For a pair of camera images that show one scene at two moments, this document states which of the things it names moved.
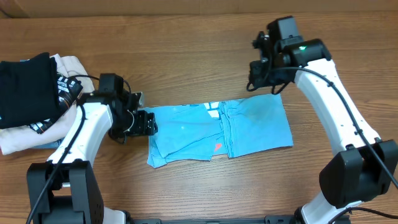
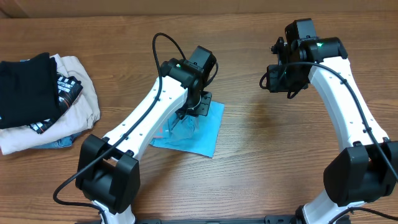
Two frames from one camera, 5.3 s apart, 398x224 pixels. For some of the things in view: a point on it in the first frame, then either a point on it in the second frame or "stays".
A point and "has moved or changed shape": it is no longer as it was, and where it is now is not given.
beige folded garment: (15, 139) stays
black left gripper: (145, 125) to (202, 108)
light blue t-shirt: (239, 127) has moved or changed shape
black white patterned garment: (68, 90) stays
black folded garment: (28, 91) stays
